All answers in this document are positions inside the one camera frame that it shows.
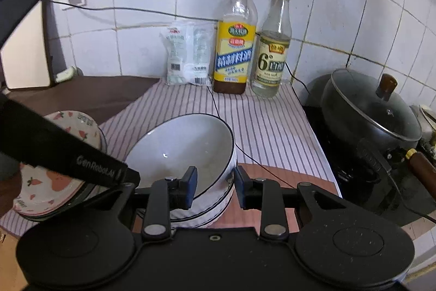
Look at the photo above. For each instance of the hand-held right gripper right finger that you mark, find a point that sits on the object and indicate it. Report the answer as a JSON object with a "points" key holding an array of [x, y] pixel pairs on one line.
{"points": [[242, 187]]}

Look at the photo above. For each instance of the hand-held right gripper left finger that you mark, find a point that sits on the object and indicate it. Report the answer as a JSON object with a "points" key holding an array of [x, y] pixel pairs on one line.
{"points": [[190, 187]]}

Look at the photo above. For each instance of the white bunny carrot print plate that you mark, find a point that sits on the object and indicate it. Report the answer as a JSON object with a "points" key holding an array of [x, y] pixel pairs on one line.
{"points": [[37, 214], [73, 125]]}

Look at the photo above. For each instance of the white ribbed bowl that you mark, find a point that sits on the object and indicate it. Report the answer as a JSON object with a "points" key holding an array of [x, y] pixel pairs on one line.
{"points": [[184, 147], [207, 212]]}

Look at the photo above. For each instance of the striped brown printed tablecloth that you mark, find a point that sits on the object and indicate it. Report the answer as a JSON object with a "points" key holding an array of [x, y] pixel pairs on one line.
{"points": [[265, 127]]}

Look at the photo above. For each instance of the white cutting board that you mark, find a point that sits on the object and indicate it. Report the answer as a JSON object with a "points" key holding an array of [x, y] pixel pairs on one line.
{"points": [[27, 66]]}

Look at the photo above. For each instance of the black induction cooker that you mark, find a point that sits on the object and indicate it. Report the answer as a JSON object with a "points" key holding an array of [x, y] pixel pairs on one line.
{"points": [[340, 168]]}

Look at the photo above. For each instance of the clear vinegar bottle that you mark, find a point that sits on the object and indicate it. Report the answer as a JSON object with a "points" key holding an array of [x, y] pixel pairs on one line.
{"points": [[270, 62]]}

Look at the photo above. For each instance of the white salt bag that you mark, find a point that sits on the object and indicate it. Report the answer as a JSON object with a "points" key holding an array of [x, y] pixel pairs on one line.
{"points": [[187, 52]]}

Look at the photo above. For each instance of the yellow label cooking wine bottle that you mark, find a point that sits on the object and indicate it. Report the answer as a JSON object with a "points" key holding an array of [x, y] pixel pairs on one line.
{"points": [[233, 52]]}

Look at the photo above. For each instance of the dark wok with glass lid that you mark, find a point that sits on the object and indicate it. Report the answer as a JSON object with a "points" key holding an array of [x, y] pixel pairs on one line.
{"points": [[361, 107]]}

